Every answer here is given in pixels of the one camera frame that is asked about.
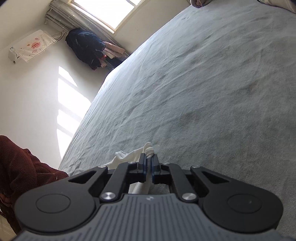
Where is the folded grey pink quilt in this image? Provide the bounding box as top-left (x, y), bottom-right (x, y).
top-left (188, 0), bottom-right (215, 8)

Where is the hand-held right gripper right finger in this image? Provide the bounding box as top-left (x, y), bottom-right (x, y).
top-left (151, 154), bottom-right (230, 202)

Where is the white shirt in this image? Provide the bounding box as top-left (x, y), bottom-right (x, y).
top-left (102, 142), bottom-right (160, 194)

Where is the lace curtain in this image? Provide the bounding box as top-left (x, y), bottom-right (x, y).
top-left (45, 0), bottom-right (130, 56)

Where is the hanging dark jacket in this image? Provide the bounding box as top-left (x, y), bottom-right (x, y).
top-left (65, 28), bottom-right (106, 71)

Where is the hanging pink garment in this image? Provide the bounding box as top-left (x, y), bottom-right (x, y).
top-left (102, 41), bottom-right (126, 61)

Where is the folded beige garment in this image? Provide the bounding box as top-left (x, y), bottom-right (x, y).
top-left (260, 0), bottom-right (296, 12)

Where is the window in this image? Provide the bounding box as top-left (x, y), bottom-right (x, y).
top-left (67, 0), bottom-right (145, 33)

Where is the maroon fleece sleeve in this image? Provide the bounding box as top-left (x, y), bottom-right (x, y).
top-left (0, 136), bottom-right (68, 234)

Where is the covered wall air conditioner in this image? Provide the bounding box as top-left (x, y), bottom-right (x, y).
top-left (9, 29), bottom-right (57, 63)

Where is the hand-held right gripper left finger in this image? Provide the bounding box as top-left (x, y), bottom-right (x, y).
top-left (69, 155), bottom-right (147, 202)

